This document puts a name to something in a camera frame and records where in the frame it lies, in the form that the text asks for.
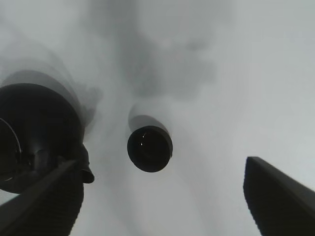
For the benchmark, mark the small black teacup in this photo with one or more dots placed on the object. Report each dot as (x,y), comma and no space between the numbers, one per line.
(150,148)

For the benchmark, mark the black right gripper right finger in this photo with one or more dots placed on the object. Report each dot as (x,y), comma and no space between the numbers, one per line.
(279,205)

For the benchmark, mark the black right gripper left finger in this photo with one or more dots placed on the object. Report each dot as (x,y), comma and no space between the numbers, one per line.
(48,208)

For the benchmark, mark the black round teapot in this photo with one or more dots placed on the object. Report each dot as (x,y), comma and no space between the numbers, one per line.
(47,131)

